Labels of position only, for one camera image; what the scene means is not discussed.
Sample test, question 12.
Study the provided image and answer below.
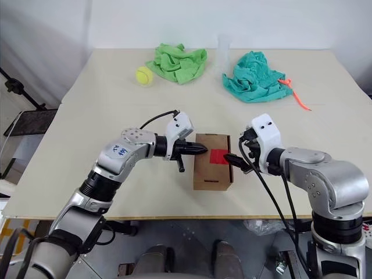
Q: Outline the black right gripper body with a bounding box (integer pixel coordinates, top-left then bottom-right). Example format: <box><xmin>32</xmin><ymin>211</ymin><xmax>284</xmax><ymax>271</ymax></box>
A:
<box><xmin>240</xmin><ymin>127</ymin><xmax>263</xmax><ymax>173</ymax></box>

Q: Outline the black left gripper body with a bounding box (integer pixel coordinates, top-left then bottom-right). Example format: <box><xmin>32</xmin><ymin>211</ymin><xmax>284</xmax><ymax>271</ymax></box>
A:
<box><xmin>173</xmin><ymin>141</ymin><xmax>196</xmax><ymax>174</ymax></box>

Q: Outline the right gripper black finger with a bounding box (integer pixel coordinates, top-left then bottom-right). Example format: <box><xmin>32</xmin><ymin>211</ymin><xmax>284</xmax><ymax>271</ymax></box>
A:
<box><xmin>223</xmin><ymin>153</ymin><xmax>251</xmax><ymax>174</ymax></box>

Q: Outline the brown cardboard box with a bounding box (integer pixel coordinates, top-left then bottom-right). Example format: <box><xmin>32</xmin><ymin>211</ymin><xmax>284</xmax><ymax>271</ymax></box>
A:
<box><xmin>192</xmin><ymin>133</ymin><xmax>235</xmax><ymax>191</ymax></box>

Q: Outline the red tape seal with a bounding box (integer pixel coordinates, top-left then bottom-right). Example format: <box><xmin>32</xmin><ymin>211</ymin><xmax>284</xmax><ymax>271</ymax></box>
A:
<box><xmin>209</xmin><ymin>149</ymin><xmax>230</xmax><ymax>165</ymax></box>

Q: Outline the teal crumpled cloth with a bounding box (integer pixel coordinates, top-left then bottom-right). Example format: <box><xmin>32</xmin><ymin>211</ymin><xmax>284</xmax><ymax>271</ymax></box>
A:
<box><xmin>222</xmin><ymin>51</ymin><xmax>294</xmax><ymax>103</ymax></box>

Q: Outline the clear plastic bag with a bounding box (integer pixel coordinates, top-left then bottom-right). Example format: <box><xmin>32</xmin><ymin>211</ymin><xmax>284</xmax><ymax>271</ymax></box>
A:
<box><xmin>243</xmin><ymin>220</ymin><xmax>284</xmax><ymax>235</ymax></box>

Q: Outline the yellow tennis ball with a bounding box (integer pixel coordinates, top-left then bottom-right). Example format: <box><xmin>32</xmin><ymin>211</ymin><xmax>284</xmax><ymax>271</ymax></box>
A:
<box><xmin>135</xmin><ymin>66</ymin><xmax>154</xmax><ymax>86</ymax></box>

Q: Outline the light green crumpled cloth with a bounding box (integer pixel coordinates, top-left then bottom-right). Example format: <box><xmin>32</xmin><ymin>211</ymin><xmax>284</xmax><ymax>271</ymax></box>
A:
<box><xmin>145</xmin><ymin>42</ymin><xmax>209</xmax><ymax>85</ymax></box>

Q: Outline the clear plastic cup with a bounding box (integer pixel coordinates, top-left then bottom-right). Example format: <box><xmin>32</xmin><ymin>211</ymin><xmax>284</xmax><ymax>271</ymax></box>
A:
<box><xmin>216</xmin><ymin>34</ymin><xmax>233</xmax><ymax>77</ymax></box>

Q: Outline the dark rounded shape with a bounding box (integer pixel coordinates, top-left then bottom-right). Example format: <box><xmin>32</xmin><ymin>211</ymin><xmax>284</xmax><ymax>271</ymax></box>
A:
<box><xmin>135</xmin><ymin>246</ymin><xmax>176</xmax><ymax>279</ymax></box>
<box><xmin>213</xmin><ymin>241</ymin><xmax>245</xmax><ymax>279</ymax></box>

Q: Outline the black flat tray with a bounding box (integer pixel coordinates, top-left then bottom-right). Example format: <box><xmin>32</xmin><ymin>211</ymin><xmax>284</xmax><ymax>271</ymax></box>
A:
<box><xmin>3</xmin><ymin>109</ymin><xmax>59</xmax><ymax>137</ymax></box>

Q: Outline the black tripod stand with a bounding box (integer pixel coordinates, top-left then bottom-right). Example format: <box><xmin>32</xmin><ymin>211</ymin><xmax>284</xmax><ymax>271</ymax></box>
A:
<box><xmin>0</xmin><ymin>68</ymin><xmax>47</xmax><ymax>110</ymax></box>

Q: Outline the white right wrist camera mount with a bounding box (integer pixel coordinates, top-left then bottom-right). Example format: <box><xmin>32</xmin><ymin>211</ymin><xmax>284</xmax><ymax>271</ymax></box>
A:
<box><xmin>250</xmin><ymin>113</ymin><xmax>284</xmax><ymax>176</ymax></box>

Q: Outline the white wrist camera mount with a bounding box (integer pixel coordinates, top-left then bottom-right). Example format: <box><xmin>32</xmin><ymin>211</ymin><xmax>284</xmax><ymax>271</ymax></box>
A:
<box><xmin>162</xmin><ymin>110</ymin><xmax>195</xmax><ymax>161</ymax></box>
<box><xmin>250</xmin><ymin>113</ymin><xmax>284</xmax><ymax>176</ymax></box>

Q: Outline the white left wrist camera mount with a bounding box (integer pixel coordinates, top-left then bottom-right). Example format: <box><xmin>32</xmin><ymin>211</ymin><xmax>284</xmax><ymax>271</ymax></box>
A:
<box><xmin>162</xmin><ymin>110</ymin><xmax>195</xmax><ymax>161</ymax></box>

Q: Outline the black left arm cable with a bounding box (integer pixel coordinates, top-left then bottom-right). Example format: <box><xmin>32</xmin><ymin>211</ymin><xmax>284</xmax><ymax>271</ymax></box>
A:
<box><xmin>138</xmin><ymin>109</ymin><xmax>180</xmax><ymax>130</ymax></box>

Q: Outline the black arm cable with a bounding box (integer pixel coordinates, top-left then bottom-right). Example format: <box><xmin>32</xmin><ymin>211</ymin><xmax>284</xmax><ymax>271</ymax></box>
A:
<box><xmin>280</xmin><ymin>173</ymin><xmax>303</xmax><ymax>271</ymax></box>
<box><xmin>238</xmin><ymin>135</ymin><xmax>302</xmax><ymax>271</ymax></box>
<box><xmin>138</xmin><ymin>109</ymin><xmax>180</xmax><ymax>130</ymax></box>

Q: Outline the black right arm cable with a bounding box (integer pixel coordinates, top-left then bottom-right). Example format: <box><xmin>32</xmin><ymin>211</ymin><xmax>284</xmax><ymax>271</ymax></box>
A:
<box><xmin>280</xmin><ymin>173</ymin><xmax>303</xmax><ymax>271</ymax></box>
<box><xmin>238</xmin><ymin>135</ymin><xmax>302</xmax><ymax>271</ymax></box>

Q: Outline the orange cord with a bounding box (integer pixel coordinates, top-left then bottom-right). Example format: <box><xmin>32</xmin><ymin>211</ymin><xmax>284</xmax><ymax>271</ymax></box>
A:
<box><xmin>277</xmin><ymin>78</ymin><xmax>312</xmax><ymax>112</ymax></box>

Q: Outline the black table frame bar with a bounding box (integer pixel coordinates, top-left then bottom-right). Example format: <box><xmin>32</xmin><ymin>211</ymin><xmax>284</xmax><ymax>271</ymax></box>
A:
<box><xmin>103</xmin><ymin>220</ymin><xmax>139</xmax><ymax>237</ymax></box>

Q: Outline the small metal bracket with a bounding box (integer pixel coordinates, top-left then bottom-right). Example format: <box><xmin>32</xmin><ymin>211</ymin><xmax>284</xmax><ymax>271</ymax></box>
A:
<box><xmin>276</xmin><ymin>252</ymin><xmax>292</xmax><ymax>277</ymax></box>

